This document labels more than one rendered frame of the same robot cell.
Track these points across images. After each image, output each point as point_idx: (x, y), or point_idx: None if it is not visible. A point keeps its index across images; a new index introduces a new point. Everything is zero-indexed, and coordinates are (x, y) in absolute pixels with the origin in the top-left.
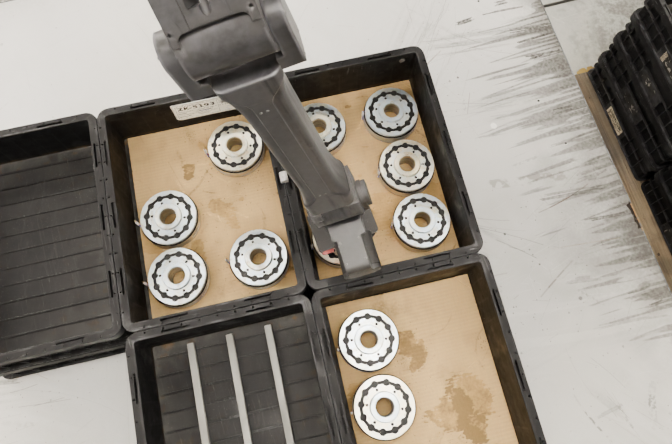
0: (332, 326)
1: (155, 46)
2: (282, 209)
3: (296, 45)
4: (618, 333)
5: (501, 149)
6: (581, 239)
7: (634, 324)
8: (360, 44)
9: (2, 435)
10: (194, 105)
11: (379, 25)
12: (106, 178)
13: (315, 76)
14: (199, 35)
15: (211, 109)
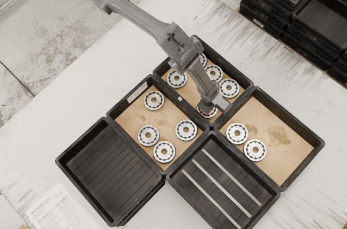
0: None
1: (172, 65)
2: (186, 109)
3: (202, 47)
4: (307, 88)
5: (234, 52)
6: (278, 66)
7: (310, 83)
8: None
9: None
10: (133, 94)
11: None
12: (123, 133)
13: (167, 62)
14: (183, 56)
15: (138, 93)
